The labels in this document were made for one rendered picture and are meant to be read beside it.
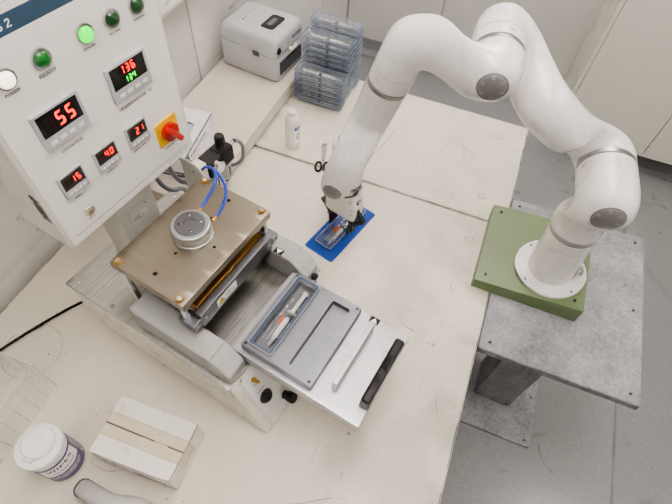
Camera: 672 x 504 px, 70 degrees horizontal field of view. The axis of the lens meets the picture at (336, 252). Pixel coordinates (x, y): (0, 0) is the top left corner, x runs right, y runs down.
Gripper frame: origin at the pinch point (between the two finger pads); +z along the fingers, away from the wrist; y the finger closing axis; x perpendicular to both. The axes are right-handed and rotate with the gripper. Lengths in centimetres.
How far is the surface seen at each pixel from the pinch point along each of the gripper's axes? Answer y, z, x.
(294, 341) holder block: -20, -21, 45
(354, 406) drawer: -36, -19, 47
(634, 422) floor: -118, 78, -46
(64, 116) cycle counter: 19, -61, 52
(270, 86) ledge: 57, -1, -34
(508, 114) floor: 3, 78, -188
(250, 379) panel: -15, -12, 54
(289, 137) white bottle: 33.4, -2.2, -16.4
